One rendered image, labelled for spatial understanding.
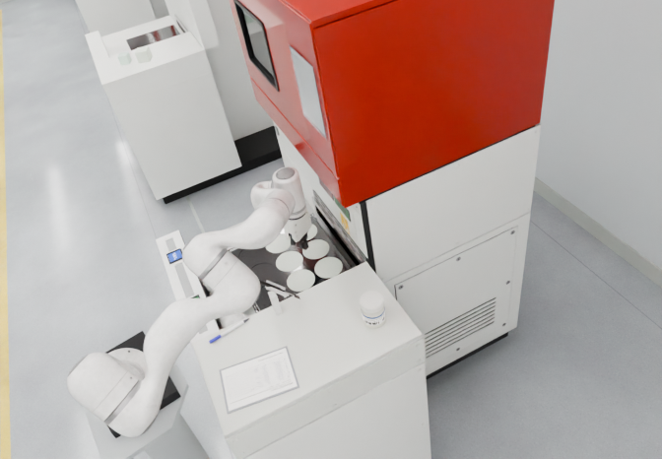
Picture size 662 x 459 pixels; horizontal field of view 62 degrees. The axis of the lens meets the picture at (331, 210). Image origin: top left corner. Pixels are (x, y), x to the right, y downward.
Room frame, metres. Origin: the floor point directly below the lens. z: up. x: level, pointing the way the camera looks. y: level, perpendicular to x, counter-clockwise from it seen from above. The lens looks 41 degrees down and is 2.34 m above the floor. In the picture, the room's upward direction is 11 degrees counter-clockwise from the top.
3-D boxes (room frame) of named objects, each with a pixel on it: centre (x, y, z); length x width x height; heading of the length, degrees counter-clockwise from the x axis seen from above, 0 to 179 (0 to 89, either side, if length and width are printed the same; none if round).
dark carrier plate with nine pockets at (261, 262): (1.42, 0.18, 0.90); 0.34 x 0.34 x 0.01; 18
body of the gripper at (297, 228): (1.41, 0.12, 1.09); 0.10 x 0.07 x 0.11; 140
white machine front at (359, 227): (1.67, 0.03, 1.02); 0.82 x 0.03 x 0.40; 18
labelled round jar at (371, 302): (1.04, -0.06, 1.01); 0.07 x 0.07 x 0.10
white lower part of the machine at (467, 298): (1.77, -0.29, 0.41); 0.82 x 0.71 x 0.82; 18
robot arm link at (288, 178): (1.41, 0.12, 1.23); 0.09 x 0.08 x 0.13; 80
